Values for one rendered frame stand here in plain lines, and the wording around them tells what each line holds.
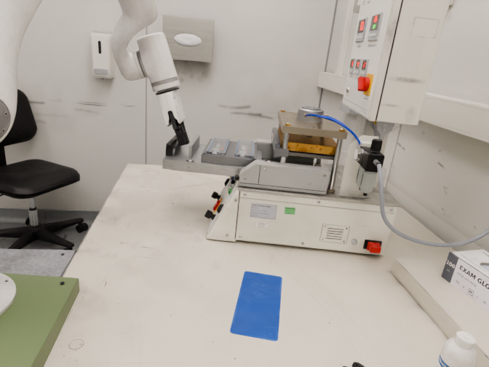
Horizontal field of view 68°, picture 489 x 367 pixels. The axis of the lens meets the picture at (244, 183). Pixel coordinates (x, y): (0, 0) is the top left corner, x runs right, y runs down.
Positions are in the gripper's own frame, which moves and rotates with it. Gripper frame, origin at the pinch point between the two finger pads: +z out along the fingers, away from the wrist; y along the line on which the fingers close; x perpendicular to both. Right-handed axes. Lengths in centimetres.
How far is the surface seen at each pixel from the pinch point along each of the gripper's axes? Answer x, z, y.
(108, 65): -62, -35, -116
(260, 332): 17, 34, 53
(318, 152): 39.9, 11.8, 10.3
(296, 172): 32.4, 14.1, 16.3
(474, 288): 66, 44, 39
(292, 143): 33.3, 7.5, 10.3
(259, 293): 17, 34, 40
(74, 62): -84, -43, -123
